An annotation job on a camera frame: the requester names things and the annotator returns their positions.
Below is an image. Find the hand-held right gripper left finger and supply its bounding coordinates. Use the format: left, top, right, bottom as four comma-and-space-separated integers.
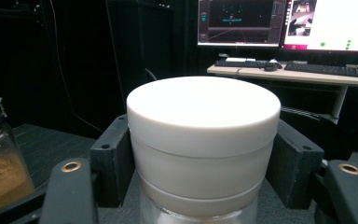
89, 114, 136, 209

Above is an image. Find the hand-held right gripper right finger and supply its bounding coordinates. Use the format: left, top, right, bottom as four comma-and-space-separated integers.
265, 119, 325, 210

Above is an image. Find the black shelf with metal legs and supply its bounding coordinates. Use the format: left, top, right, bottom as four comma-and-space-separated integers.
0, 123, 358, 224

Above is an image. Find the glass spice jar metal lid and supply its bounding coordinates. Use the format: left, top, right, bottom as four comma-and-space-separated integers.
0, 96, 35, 211

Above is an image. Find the black chair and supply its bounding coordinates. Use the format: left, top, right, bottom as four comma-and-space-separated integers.
279, 105, 355, 161

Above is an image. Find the black keyboard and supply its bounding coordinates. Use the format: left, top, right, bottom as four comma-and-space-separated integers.
213, 59, 282, 69
283, 61, 358, 78

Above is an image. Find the flat white box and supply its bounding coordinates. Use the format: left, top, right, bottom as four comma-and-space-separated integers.
225, 56, 256, 63

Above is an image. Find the monitor with white screen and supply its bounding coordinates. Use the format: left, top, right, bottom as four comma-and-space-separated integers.
281, 0, 358, 53

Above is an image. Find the monitor with dark screen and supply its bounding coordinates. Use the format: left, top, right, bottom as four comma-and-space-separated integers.
197, 0, 288, 49

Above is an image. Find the desk with white metal frame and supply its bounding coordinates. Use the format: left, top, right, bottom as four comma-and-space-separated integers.
207, 63, 358, 125

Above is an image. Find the thin hanging cable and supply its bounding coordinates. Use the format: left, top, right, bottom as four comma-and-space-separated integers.
48, 0, 103, 133

